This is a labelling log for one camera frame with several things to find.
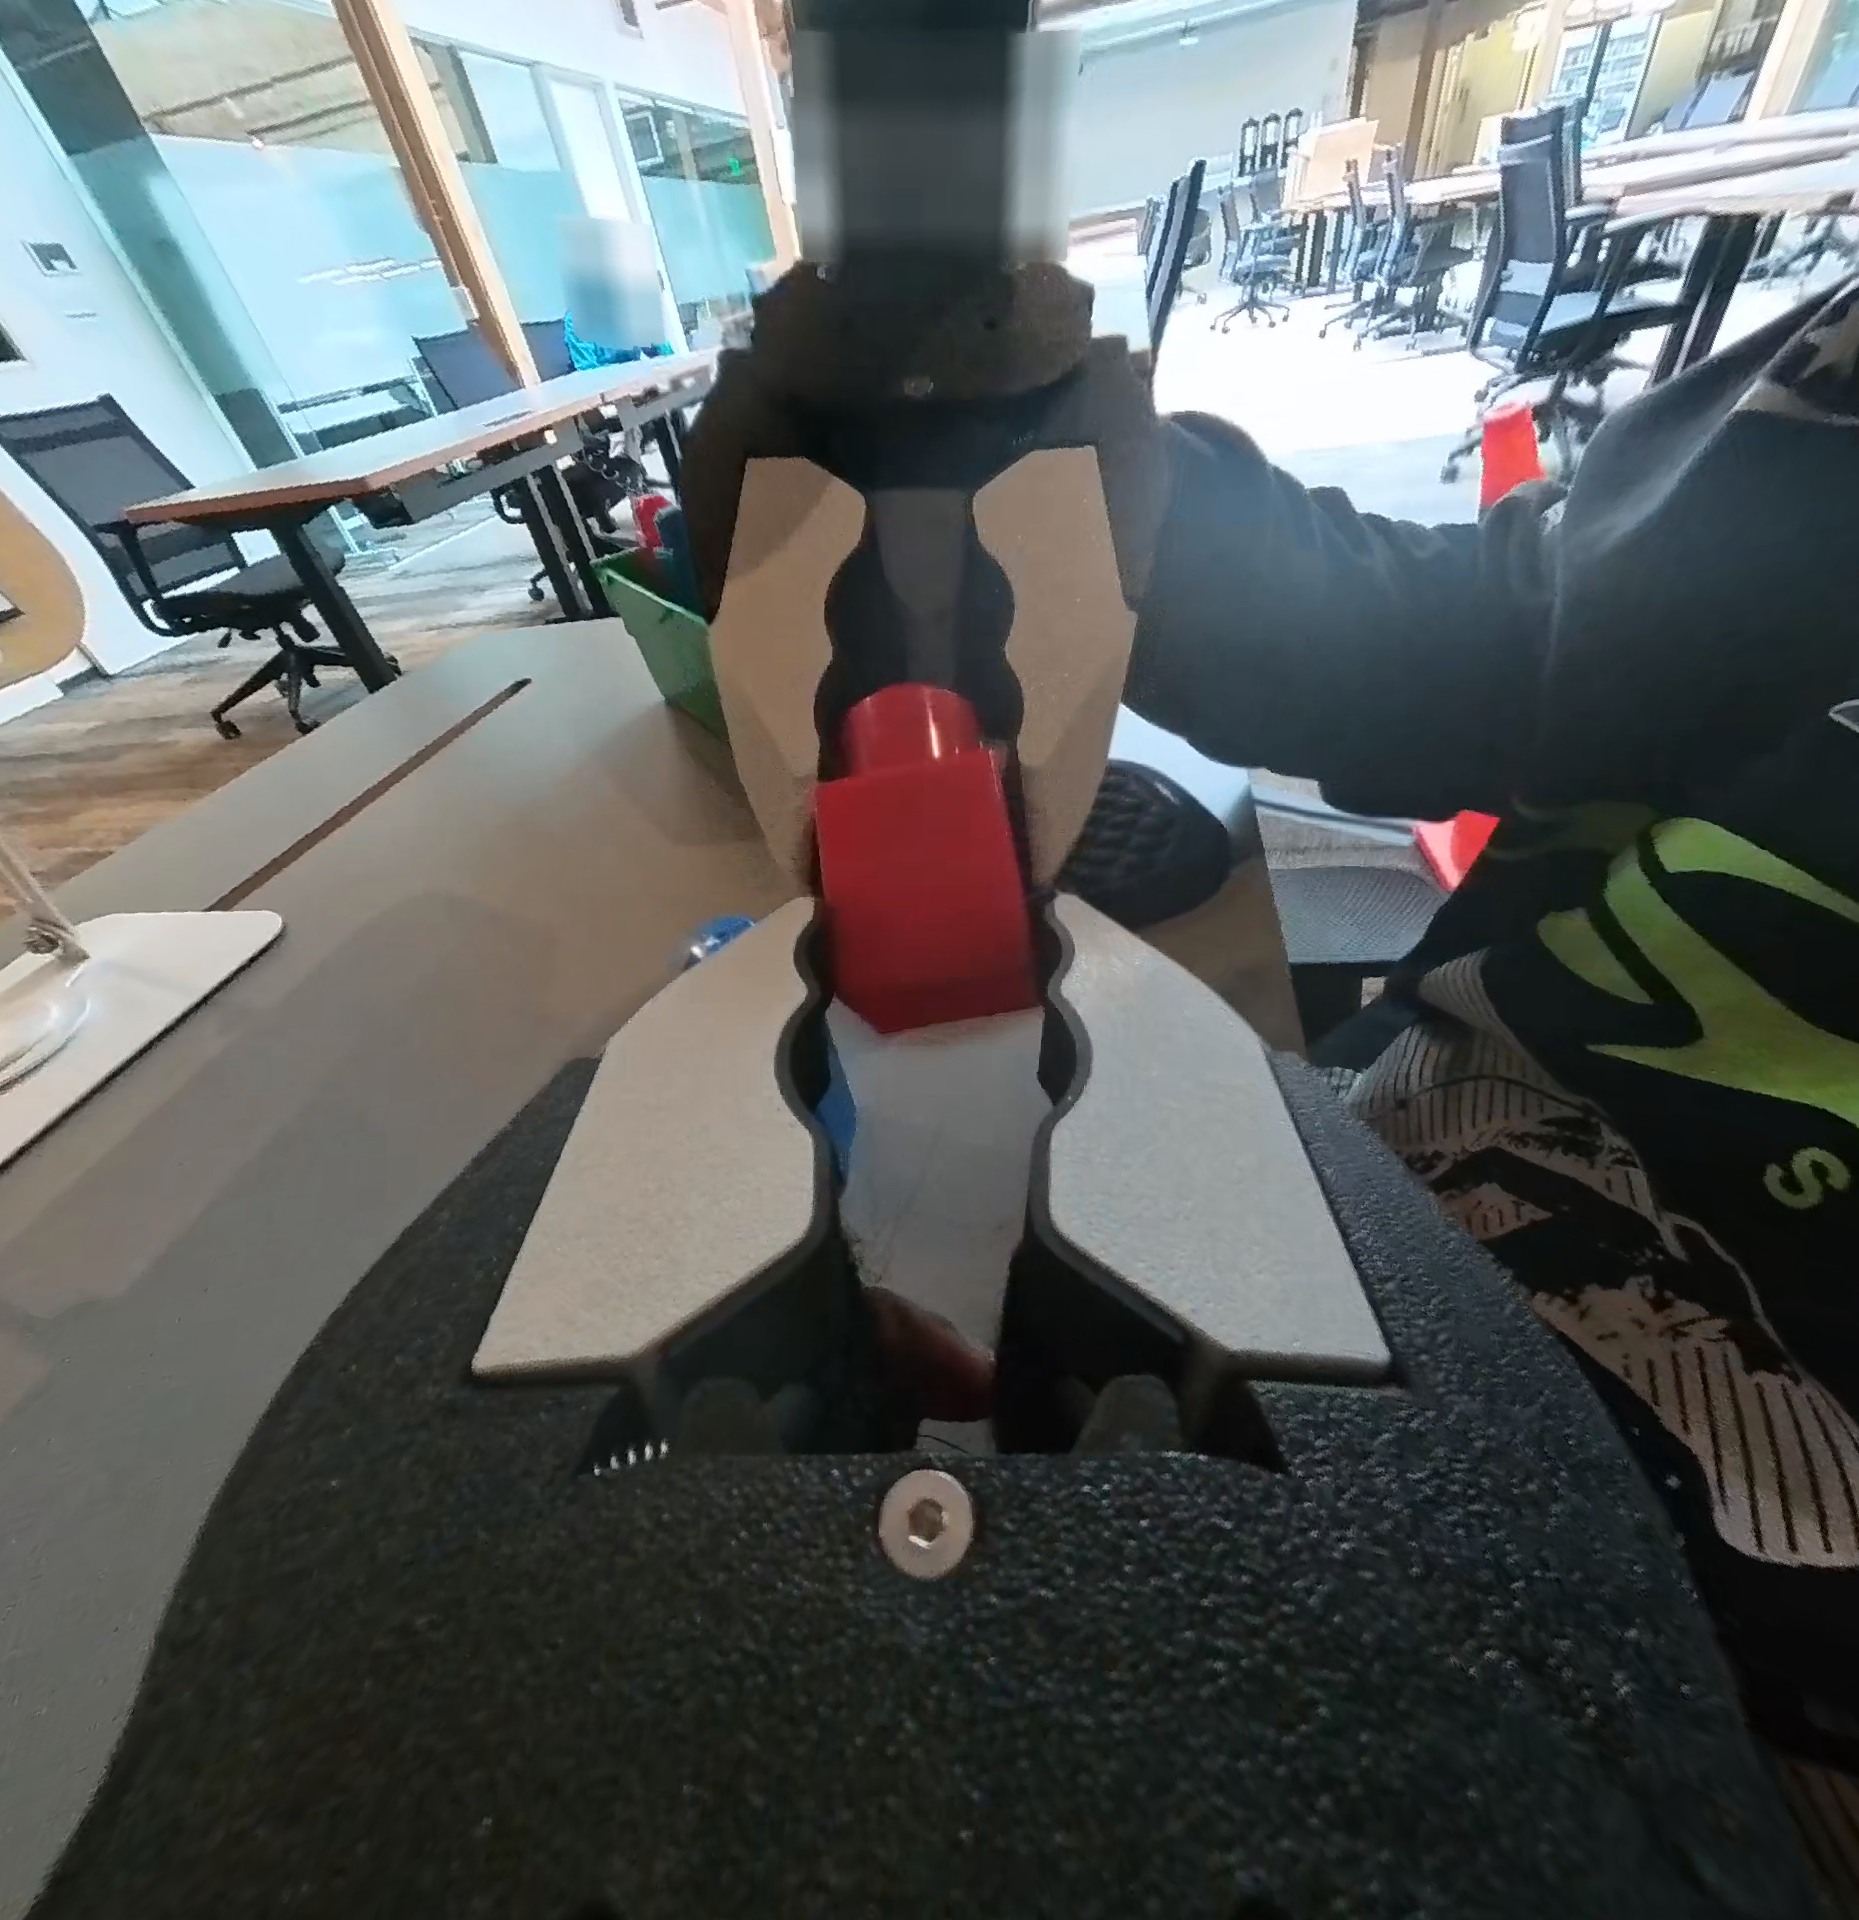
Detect group of black office chairs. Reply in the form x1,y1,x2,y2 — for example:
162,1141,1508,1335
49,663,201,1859
1139,102,1843,484

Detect green plastic bin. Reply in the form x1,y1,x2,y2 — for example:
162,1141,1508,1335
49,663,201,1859
597,543,728,741

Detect white stand base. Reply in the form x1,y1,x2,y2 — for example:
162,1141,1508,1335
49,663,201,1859
0,785,287,1196

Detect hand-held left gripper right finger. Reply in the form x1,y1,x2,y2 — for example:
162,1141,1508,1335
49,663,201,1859
1000,894,1397,1385

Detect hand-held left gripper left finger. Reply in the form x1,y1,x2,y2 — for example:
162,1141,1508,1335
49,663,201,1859
471,897,874,1388

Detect person's right forearm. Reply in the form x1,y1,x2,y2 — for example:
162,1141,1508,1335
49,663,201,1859
1123,406,1559,815

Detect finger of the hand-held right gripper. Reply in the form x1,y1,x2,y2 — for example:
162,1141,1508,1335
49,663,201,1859
969,444,1142,901
707,452,887,877

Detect red plastic cone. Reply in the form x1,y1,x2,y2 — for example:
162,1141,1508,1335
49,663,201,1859
1475,395,1549,514
1410,810,1504,894

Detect black mesh office chair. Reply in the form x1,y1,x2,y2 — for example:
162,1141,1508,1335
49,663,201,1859
411,317,573,418
0,392,411,741

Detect wooden top desk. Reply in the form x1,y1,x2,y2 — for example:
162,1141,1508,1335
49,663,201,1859
124,350,719,622
1393,111,1859,383

